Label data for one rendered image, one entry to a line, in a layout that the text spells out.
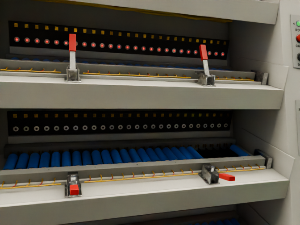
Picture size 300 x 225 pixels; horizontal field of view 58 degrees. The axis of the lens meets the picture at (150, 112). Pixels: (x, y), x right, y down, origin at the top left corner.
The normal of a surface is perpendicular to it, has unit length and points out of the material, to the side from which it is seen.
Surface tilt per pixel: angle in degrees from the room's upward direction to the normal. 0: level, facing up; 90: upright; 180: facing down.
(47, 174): 111
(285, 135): 90
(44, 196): 21
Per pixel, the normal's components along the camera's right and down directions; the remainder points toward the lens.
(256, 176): 0.08, -0.96
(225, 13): 0.29, 0.29
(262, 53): -0.95, 0.00
